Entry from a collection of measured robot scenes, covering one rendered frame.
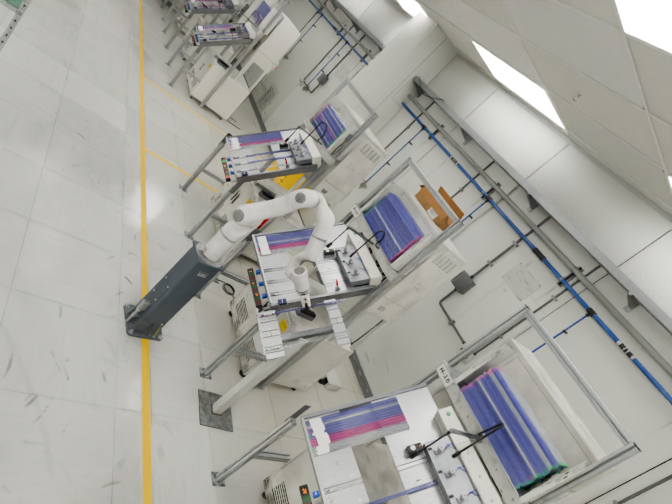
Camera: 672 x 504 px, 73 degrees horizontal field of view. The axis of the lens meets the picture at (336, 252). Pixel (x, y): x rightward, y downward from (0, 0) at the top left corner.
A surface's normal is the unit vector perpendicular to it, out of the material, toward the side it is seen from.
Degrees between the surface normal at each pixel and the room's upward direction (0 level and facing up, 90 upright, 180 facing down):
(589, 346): 90
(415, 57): 90
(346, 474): 44
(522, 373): 90
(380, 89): 90
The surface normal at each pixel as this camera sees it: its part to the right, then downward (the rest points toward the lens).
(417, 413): 0.06, -0.73
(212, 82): 0.30, 0.67
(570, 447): -0.64, -0.39
